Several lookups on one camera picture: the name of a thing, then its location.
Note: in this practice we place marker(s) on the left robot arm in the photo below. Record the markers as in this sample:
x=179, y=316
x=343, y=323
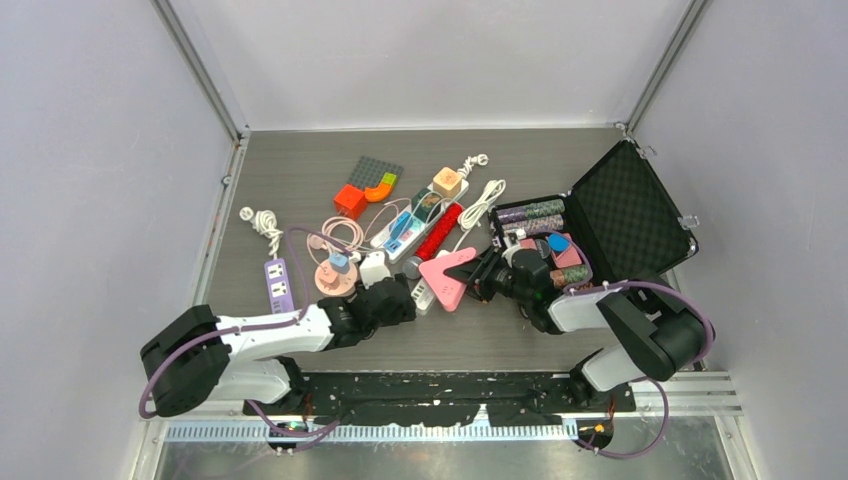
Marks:
x=202, y=356

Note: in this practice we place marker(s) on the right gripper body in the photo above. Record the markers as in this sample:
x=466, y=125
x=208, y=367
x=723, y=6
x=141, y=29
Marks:
x=507, y=285

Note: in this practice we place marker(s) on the orange curved block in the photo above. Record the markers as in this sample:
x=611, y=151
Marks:
x=382, y=190

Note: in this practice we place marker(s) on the small white power strip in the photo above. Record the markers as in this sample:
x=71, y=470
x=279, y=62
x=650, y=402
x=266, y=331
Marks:
x=424, y=295

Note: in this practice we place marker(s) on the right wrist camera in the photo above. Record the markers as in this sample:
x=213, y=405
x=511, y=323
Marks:
x=509, y=243

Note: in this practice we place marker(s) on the red cube adapter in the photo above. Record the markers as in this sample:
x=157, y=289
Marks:
x=350, y=202

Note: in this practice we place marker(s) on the black poker chip case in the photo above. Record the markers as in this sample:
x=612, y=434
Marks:
x=619, y=213

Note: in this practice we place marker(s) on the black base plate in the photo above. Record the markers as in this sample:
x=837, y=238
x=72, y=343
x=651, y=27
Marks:
x=444, y=399

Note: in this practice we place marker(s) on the dark green cube adapter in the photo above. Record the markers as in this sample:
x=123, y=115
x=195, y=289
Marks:
x=425, y=205

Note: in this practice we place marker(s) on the grey building baseplate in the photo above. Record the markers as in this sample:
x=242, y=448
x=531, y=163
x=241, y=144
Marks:
x=369, y=172

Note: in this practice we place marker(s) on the purple power strip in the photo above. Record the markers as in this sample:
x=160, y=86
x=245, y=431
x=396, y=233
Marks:
x=278, y=286

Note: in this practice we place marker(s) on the pink triangular socket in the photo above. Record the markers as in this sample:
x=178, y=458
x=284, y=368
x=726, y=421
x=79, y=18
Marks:
x=448, y=291

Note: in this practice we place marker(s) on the blue plug adapter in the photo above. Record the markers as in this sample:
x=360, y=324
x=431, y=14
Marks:
x=401, y=226

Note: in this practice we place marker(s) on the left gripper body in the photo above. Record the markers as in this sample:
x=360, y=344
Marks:
x=403, y=313

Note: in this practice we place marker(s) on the beige cube adapter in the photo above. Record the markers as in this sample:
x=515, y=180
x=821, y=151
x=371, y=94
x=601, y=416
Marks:
x=447, y=183

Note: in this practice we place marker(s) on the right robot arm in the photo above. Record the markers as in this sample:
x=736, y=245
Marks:
x=658, y=332

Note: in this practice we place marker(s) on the pink charger plug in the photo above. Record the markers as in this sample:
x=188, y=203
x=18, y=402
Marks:
x=329, y=278

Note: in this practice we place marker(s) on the light blue charger plug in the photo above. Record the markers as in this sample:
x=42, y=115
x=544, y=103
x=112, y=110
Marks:
x=339, y=263

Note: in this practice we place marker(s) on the red glitter microphone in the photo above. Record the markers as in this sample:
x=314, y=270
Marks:
x=432, y=242

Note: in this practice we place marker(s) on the white multicolour power strip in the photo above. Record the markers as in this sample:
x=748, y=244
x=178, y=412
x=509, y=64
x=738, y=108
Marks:
x=396, y=250

